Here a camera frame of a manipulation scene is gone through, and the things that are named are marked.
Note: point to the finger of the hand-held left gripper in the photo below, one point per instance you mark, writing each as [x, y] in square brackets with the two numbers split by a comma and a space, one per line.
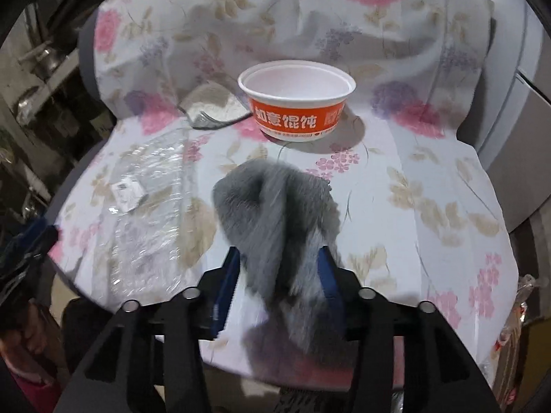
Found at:
[41, 233]

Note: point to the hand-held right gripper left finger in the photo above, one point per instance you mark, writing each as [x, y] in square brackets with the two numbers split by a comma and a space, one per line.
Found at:
[224, 301]

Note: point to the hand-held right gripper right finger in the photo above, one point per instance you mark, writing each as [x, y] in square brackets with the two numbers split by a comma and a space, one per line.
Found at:
[333, 292]

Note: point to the grey furry cloth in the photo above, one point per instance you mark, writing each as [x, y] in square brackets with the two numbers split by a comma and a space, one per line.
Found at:
[275, 215]

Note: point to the orange and white paper bowl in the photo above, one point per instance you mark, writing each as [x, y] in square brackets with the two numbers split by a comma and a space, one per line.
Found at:
[297, 116]

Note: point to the person's left forearm pink sleeve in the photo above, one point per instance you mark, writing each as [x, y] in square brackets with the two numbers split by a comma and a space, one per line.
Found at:
[36, 391]

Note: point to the small white paper tag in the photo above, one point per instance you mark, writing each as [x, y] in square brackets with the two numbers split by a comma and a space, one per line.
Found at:
[127, 193]

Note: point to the clear plastic wrap sheet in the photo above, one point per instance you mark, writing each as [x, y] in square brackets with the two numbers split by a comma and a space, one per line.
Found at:
[146, 241]

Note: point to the floral printed cloth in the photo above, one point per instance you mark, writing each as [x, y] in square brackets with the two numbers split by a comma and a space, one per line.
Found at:
[409, 180]

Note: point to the metal pot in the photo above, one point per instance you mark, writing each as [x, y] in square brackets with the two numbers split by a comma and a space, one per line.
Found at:
[45, 62]

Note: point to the dark foil lid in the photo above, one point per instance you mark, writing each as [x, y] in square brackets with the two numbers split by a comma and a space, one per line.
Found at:
[211, 109]

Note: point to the grey refrigerator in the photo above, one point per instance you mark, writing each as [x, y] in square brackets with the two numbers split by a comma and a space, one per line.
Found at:
[525, 137]

